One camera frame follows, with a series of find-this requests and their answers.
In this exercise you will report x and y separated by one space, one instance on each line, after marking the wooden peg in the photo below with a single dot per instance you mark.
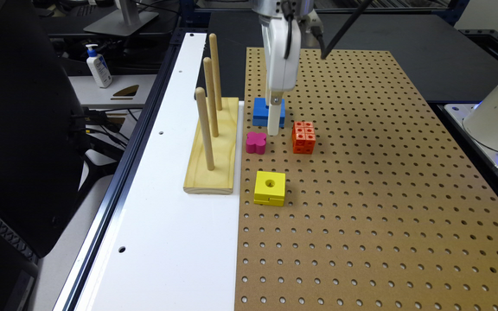
213 45
205 128
212 112

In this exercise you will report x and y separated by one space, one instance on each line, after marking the rear wooden peg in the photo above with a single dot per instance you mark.
213 45

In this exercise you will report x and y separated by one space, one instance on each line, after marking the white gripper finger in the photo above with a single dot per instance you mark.
274 101

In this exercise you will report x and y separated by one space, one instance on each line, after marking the wooden peg stand base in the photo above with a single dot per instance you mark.
200 180

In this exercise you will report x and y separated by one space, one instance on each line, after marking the front wooden peg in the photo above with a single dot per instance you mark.
205 128

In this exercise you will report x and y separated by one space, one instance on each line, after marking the silver monitor stand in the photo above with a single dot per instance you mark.
123 21

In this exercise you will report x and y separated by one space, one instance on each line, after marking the pink flower block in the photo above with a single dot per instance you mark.
255 143

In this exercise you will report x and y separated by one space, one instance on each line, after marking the yellow square block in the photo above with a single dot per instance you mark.
269 188

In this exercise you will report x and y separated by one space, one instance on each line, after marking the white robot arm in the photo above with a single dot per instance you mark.
289 10

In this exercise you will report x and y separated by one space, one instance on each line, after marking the white board panel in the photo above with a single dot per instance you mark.
165 249

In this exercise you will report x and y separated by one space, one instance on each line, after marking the white lotion pump bottle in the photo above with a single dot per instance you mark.
98 67

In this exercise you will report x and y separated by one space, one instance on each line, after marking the orange cube block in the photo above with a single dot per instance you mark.
303 137

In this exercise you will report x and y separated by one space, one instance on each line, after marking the middle wooden peg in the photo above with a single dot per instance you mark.
212 112

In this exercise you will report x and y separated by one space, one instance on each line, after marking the blue square block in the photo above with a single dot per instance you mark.
261 112

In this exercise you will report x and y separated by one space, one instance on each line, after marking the brown pegboard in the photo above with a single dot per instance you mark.
387 213

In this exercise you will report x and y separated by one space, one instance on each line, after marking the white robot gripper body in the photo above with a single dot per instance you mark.
282 42

